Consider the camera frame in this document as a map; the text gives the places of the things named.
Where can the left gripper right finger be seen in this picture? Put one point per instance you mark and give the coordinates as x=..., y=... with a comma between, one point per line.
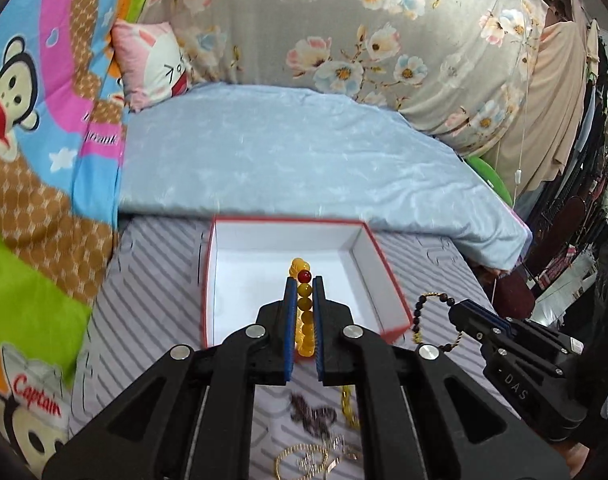
x=420, y=415

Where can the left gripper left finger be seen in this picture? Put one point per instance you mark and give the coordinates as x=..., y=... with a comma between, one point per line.
x=190, y=414

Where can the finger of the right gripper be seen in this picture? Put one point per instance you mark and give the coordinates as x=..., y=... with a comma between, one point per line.
x=477, y=322

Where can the red jewelry box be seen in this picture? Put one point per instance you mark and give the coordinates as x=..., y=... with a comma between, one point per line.
x=248, y=261

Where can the person's right hand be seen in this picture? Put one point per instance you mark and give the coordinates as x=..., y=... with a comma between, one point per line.
x=575, y=455

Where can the grey striped bed cover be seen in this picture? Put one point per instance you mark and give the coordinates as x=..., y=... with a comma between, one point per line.
x=150, y=301

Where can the green plastic object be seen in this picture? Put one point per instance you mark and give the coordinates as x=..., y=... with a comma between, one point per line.
x=490, y=176

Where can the beige hanging garment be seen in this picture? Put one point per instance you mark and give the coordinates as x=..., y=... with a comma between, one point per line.
x=538, y=144

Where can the light blue folded blanket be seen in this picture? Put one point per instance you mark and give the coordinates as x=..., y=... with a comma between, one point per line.
x=296, y=153

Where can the grey floral pillow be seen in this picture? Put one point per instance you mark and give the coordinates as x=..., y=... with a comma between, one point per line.
x=457, y=70

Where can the colourful monkey cartoon bedsheet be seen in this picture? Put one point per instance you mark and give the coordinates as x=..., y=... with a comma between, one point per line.
x=63, y=125

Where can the pink cat cushion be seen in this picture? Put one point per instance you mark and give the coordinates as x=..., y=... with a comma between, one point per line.
x=153, y=68

